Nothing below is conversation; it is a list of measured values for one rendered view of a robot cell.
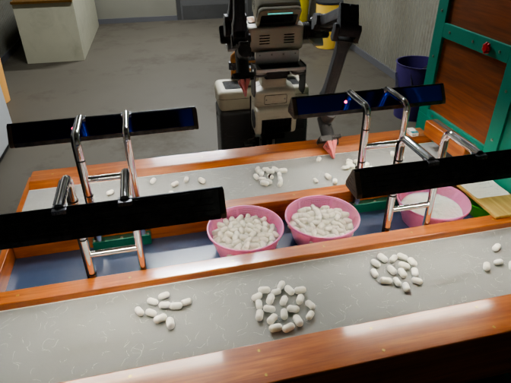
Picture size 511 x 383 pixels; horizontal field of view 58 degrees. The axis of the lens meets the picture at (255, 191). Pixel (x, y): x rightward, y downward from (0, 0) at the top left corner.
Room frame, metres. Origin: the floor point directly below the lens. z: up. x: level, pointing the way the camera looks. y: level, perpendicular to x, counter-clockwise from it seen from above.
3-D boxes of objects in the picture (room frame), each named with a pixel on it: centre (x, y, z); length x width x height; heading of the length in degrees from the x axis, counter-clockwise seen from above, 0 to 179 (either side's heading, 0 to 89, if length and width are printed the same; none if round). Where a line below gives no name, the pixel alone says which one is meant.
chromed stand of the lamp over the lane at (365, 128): (1.60, -0.45, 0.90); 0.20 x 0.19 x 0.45; 103
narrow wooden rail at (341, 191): (1.47, -0.04, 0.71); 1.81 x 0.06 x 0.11; 103
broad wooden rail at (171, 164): (1.84, 0.05, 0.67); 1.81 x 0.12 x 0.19; 103
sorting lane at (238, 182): (1.64, 0.00, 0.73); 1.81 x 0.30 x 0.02; 103
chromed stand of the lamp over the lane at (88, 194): (1.38, 0.49, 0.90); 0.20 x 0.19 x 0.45; 103
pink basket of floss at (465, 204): (1.44, -0.67, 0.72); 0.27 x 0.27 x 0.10
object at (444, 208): (1.44, -0.67, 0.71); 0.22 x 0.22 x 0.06
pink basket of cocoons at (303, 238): (1.34, -0.24, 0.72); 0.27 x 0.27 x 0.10
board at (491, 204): (1.49, -0.88, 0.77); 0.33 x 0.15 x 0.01; 13
